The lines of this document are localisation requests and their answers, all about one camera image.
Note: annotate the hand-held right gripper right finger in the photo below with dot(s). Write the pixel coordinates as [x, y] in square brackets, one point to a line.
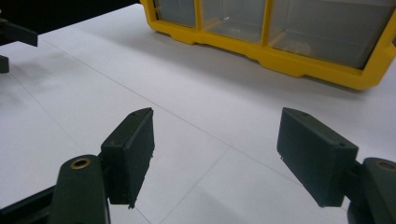
[317, 155]

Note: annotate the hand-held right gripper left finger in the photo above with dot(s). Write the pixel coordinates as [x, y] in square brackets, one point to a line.
[130, 155]

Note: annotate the yellow black drawer organizer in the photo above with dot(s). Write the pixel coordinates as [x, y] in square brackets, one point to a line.
[280, 63]

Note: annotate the white table cover sheet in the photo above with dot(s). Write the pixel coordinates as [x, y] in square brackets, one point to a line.
[218, 109]

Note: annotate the grid of clear drawers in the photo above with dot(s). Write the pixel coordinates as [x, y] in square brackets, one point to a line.
[327, 28]

